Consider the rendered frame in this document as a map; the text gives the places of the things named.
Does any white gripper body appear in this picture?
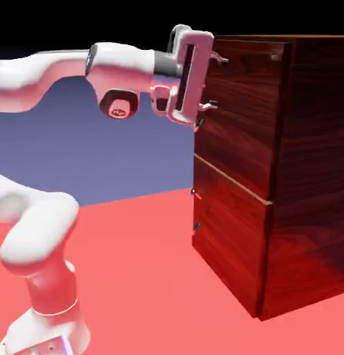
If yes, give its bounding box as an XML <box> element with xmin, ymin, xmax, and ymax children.
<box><xmin>166</xmin><ymin>30</ymin><xmax>216</xmax><ymax>125</ymax></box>

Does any dark wood cabinet door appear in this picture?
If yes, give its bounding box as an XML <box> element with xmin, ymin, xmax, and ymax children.
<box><xmin>193</xmin><ymin>38</ymin><xmax>293</xmax><ymax>207</ymax></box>
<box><xmin>191</xmin><ymin>155</ymin><xmax>273</xmax><ymax>319</ymax></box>

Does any dark wood cabinet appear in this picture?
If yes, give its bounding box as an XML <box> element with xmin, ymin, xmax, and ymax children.
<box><xmin>191</xmin><ymin>34</ymin><xmax>344</xmax><ymax>322</ymax></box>

